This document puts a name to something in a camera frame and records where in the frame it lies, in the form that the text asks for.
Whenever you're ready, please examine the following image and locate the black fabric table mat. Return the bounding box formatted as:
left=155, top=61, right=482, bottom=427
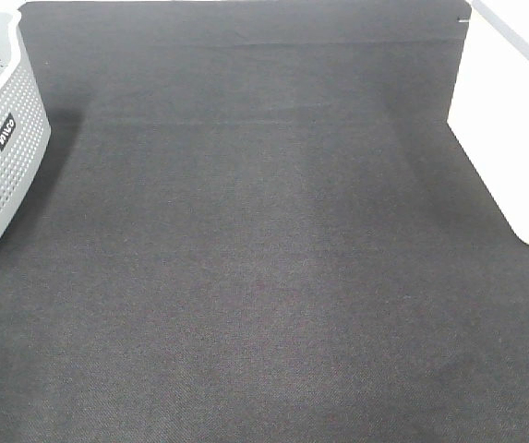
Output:
left=0, top=1, right=529, bottom=442

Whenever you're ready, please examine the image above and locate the white plastic storage bin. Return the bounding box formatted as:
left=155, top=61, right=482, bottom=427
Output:
left=448, top=1, right=529, bottom=245

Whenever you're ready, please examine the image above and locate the grey perforated laundry basket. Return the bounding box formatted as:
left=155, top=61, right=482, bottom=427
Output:
left=0, top=7, right=53, bottom=274

